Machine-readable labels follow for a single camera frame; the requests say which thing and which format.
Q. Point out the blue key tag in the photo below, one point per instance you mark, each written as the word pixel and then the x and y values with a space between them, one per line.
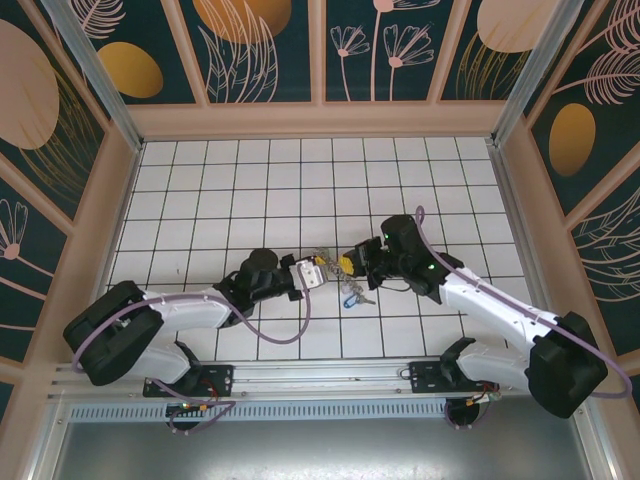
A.
pixel 350 302

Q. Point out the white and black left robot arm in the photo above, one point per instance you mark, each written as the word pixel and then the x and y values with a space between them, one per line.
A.
pixel 190 315

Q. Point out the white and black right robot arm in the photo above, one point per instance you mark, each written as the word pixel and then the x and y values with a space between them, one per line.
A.
pixel 495 305

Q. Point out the grey metal panel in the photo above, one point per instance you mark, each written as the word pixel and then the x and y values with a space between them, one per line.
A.
pixel 320 450

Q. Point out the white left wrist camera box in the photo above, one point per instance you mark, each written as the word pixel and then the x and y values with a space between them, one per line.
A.
pixel 310 275

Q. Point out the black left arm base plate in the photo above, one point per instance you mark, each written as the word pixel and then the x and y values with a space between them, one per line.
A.
pixel 220 377

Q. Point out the aluminium side rail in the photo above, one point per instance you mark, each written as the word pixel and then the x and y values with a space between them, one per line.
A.
pixel 512 200

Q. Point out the aluminium mounting rail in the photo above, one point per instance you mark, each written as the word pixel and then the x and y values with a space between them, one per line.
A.
pixel 320 380

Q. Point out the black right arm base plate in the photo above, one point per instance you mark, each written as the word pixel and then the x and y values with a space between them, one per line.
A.
pixel 425 377

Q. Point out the aluminium frame post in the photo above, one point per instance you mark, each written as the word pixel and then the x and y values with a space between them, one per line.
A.
pixel 540 60
pixel 92 60

